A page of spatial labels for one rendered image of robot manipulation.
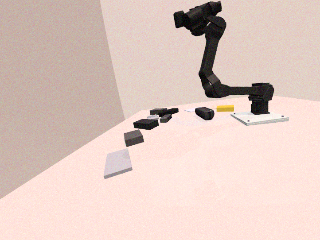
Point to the yellow flat block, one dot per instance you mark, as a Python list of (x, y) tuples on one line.
[(225, 108)]

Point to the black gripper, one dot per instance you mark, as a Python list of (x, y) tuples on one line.
[(178, 19)]

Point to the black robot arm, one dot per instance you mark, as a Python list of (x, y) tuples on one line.
[(196, 20)]

